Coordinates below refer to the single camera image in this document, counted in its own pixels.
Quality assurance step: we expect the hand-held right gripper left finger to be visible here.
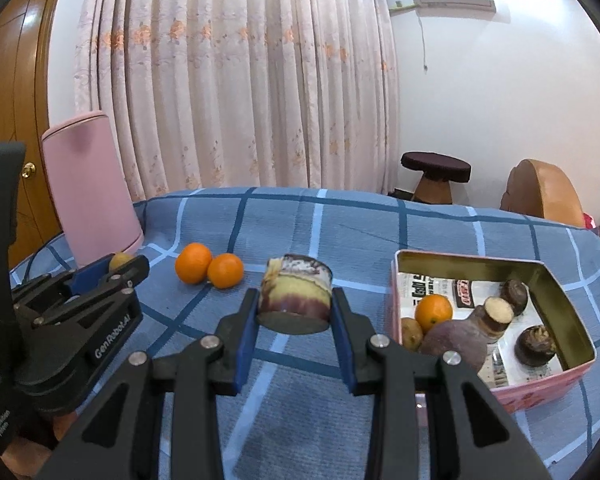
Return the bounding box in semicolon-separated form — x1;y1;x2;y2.
35;287;261;480

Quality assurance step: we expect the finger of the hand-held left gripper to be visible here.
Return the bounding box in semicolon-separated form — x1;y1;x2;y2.
62;256;116;297
95;254;151;299

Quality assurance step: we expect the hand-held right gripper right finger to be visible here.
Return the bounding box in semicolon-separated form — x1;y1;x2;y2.
331;286;553;480

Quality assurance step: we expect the cut taro chunk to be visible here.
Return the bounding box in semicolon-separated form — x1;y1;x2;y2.
257;254;333;336

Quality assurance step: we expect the orange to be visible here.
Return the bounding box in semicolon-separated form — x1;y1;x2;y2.
414;294;454;333
175;242;214;285
207;253;245;290

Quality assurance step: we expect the large purple sweet potato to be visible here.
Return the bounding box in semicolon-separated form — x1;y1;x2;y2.
420;320;490;373

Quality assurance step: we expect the small dark taro piece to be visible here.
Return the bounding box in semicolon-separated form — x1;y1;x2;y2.
499;280;531;317

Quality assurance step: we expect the dark taro corm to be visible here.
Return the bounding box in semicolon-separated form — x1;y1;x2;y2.
514;325;557;367

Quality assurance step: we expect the pink tin box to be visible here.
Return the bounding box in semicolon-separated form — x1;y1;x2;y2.
390;249;597;415

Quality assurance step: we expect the pink trash bin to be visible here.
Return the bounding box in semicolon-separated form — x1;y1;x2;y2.
41;110;145;267

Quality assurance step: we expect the printed paper sheet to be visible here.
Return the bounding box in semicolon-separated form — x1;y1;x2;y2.
397;272;563;390

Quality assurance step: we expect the blue plaid blanket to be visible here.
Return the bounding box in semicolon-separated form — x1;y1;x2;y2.
9;187;600;480

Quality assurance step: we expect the wooden door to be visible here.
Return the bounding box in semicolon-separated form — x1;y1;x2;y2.
0;0;71;271

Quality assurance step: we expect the dark round stool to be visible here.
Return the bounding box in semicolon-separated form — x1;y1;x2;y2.
400;151;472;206

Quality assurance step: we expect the floral beige curtain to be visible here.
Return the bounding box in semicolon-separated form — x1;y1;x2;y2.
72;0;402;203

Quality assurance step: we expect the brown leather armchair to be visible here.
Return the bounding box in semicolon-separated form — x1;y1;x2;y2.
499;158;587;229

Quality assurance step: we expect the air conditioner power cord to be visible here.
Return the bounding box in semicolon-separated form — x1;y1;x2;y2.
418;7;429;72

